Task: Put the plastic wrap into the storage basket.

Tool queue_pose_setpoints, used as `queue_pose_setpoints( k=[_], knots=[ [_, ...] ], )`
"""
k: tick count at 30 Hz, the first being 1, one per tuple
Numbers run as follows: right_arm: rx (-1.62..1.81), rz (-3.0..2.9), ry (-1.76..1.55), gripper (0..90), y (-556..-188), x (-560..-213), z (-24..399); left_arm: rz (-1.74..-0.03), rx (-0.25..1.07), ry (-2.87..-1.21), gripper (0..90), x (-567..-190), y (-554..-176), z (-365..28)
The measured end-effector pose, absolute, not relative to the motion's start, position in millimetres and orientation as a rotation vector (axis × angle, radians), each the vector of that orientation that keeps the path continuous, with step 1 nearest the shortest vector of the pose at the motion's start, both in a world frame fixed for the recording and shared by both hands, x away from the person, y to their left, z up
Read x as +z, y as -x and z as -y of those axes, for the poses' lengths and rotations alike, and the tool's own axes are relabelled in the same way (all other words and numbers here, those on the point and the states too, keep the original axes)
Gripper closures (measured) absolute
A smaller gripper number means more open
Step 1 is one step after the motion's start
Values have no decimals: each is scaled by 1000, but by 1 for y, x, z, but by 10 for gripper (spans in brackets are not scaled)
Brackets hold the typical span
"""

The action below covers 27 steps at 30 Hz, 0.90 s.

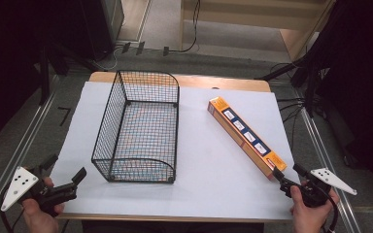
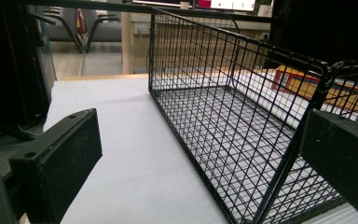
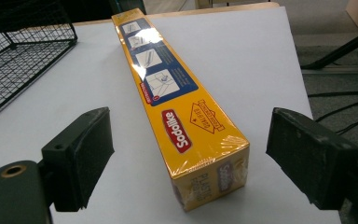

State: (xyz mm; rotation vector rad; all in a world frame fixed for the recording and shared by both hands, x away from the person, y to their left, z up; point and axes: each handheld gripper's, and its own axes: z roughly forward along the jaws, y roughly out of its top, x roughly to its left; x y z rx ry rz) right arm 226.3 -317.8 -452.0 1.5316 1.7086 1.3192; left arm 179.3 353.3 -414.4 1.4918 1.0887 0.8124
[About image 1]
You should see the thin black hanging cable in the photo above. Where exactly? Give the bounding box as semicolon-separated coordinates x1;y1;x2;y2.
166;0;202;54

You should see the white paper sheet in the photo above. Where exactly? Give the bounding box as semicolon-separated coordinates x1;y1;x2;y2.
50;81;301;221

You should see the bundle of black floor cables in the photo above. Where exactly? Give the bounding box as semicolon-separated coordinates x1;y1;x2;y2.
276;96;306;151

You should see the long orange box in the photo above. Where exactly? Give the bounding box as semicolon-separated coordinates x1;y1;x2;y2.
207;96;288;181

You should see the aluminium floor rail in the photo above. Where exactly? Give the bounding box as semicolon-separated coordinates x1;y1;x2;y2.
0;75;60;229
299;105;362;233

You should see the light wooden bench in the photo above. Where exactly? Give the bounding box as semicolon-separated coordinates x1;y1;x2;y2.
179;0;336;62

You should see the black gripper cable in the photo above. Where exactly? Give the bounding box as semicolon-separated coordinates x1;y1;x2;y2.
322;188;340;233
0;183;25;233

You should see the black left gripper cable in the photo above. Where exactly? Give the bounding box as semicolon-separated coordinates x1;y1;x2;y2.
0;183;25;233

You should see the black metal stand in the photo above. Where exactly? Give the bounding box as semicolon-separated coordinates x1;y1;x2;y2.
255;54;326;119

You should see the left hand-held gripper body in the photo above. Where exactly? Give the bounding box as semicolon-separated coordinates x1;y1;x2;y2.
0;165;79;216

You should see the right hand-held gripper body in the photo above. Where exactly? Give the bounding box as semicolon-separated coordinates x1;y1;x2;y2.
279;167;358;209

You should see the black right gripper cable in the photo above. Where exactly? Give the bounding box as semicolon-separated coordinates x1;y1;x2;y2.
322;188;340;233

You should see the dark cabinet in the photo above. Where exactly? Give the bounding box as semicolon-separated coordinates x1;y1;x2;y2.
77;0;125;62

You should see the black wire mesh basket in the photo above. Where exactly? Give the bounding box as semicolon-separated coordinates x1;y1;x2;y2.
90;70;181;184

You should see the person's left hand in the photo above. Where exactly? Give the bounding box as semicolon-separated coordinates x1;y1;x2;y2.
21;176;66;233

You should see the person's right hand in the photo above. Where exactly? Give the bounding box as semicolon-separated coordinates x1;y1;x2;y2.
289;183;341;233

